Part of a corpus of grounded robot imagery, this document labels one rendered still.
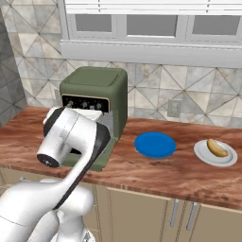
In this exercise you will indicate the hotdog bun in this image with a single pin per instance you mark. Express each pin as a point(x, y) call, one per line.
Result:
point(216, 148)

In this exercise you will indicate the grey wall outlet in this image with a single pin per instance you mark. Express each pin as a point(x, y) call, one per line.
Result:
point(174, 108)
point(57, 97)

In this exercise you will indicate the blue plate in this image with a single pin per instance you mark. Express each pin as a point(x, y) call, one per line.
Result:
point(155, 145)

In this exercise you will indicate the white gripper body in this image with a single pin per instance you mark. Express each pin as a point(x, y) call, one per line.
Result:
point(93, 114)

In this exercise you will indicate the white plate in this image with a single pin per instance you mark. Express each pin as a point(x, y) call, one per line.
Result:
point(208, 157)

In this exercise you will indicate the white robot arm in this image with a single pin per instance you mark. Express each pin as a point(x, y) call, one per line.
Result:
point(72, 135)

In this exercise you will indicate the white framed window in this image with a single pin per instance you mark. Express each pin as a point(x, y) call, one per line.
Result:
point(151, 28)

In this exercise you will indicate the green toaster oven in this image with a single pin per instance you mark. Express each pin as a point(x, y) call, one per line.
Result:
point(94, 83)

